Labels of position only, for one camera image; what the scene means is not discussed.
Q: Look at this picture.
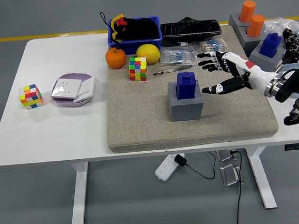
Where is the colourful puzzle cube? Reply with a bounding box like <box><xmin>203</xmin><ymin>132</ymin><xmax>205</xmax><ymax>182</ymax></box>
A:
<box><xmin>127</xmin><ymin>55</ymin><xmax>150</xmax><ymax>83</ymax></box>
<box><xmin>18</xmin><ymin>83</ymin><xmax>45</xmax><ymax>111</ymax></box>

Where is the white switch panel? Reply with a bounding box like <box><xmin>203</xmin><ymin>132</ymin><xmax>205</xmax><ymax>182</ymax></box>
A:
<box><xmin>71</xmin><ymin>76</ymin><xmax>98</xmax><ymax>103</ymax></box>

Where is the light blue plate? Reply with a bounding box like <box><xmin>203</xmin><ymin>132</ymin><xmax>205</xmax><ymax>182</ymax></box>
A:
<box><xmin>277</xmin><ymin>62</ymin><xmax>299</xmax><ymax>75</ymax></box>

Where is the black power cable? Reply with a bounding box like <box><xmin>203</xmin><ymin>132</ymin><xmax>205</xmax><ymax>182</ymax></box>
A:
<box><xmin>228</xmin><ymin>148</ymin><xmax>250</xmax><ymax>224</ymax></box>

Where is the clear ballpoint pen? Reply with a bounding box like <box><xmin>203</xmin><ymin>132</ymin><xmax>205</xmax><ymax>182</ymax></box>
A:
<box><xmin>152</xmin><ymin>63</ymin><xmax>195</xmax><ymax>76</ymax></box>

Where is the grey seal holder block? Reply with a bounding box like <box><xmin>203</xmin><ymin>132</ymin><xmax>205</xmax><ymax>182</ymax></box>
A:
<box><xmin>226</xmin><ymin>11</ymin><xmax>253</xmax><ymax>31</ymax></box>
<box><xmin>165</xmin><ymin>79</ymin><xmax>206</xmax><ymax>123</ymax></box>
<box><xmin>233</xmin><ymin>22</ymin><xmax>269</xmax><ymax>59</ymax></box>
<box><xmin>247</xmin><ymin>38</ymin><xmax>287</xmax><ymax>76</ymax></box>

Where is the clear bag of resistors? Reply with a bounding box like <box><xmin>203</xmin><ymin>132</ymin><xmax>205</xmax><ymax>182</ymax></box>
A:
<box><xmin>195</xmin><ymin>37</ymin><xmax>230</xmax><ymax>59</ymax></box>
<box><xmin>158</xmin><ymin>43</ymin><xmax>201</xmax><ymax>69</ymax></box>

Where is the blue square seal stamp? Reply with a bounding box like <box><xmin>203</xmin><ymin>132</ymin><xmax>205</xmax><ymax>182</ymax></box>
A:
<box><xmin>257</xmin><ymin>32</ymin><xmax>285</xmax><ymax>60</ymax></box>
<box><xmin>174</xmin><ymin>71</ymin><xmax>199</xmax><ymax>100</ymax></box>

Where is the black plastic-wrapped bar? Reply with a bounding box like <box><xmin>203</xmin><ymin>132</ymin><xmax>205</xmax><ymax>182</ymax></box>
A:
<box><xmin>159</xmin><ymin>13</ymin><xmax>223</xmax><ymax>47</ymax></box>

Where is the clear metal bracket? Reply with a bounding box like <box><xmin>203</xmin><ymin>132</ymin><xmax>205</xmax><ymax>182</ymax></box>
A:
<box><xmin>216</xmin><ymin>148</ymin><xmax>238</xmax><ymax>163</ymax></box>
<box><xmin>219</xmin><ymin>162</ymin><xmax>244</xmax><ymax>188</ymax></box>

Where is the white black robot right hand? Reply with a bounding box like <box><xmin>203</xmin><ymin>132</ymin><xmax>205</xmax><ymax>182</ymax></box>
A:
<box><xmin>196</xmin><ymin>45</ymin><xmax>274</xmax><ymax>103</ymax></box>

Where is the yellow lemon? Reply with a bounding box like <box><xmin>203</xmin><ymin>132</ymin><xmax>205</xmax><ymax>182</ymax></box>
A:
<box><xmin>134</xmin><ymin>42</ymin><xmax>162</xmax><ymax>65</ymax></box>

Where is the grey-brown padded mat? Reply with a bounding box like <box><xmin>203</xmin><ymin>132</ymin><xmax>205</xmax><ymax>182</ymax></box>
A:
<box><xmin>97</xmin><ymin>21</ymin><xmax>280</xmax><ymax>155</ymax></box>

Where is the crumpled clear plastic bag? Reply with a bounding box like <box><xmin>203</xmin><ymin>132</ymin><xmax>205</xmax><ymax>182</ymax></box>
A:
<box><xmin>262</xmin><ymin>15</ymin><xmax>299</xmax><ymax>67</ymax></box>

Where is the black strap cord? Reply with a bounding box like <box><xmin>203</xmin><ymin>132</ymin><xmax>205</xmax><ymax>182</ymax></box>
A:
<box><xmin>99</xmin><ymin>10</ymin><xmax>122</xmax><ymax>52</ymax></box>

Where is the white table leg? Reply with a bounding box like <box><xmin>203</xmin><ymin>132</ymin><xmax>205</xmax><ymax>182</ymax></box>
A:
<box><xmin>65</xmin><ymin>162</ymin><xmax>94</xmax><ymax>224</ymax></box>
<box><xmin>245</xmin><ymin>145</ymin><xmax>278</xmax><ymax>211</ymax></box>

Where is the black plug adapter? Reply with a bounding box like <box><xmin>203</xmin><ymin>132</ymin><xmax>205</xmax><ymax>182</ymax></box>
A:
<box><xmin>174</xmin><ymin>153</ymin><xmax>189</xmax><ymax>168</ymax></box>

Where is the white wall socket panel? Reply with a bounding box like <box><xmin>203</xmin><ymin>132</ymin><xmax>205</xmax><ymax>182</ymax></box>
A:
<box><xmin>50</xmin><ymin>76</ymin><xmax>84</xmax><ymax>102</ymax></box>

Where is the orange cylinder seal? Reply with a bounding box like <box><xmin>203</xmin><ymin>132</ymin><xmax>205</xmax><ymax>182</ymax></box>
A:
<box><xmin>237</xmin><ymin>0</ymin><xmax>258</xmax><ymax>23</ymax></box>
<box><xmin>245</xmin><ymin>14</ymin><xmax>267</xmax><ymax>38</ymax></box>

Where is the orange fruit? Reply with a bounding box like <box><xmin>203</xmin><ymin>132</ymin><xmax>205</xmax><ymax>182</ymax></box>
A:
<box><xmin>104</xmin><ymin>46</ymin><xmax>128</xmax><ymax>71</ymax></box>

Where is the blue plastic bin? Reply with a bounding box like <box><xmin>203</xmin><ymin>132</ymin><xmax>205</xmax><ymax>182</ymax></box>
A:
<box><xmin>105</xmin><ymin>15</ymin><xmax>164</xmax><ymax>55</ymax></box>

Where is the white power strip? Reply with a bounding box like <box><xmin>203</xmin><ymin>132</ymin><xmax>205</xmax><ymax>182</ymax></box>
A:
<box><xmin>153</xmin><ymin>153</ymin><xmax>188</xmax><ymax>183</ymax></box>

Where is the thin black adapter cable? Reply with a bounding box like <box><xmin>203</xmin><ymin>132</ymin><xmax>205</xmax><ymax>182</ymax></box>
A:
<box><xmin>184</xmin><ymin>150</ymin><xmax>218</xmax><ymax>182</ymax></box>

